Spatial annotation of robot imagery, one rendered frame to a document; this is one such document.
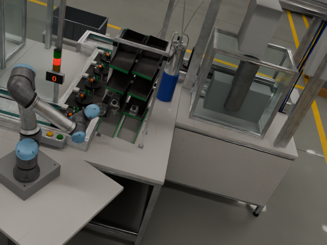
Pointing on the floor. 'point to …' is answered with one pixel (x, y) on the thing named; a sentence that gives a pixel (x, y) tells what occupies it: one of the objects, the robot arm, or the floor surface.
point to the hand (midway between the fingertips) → (113, 103)
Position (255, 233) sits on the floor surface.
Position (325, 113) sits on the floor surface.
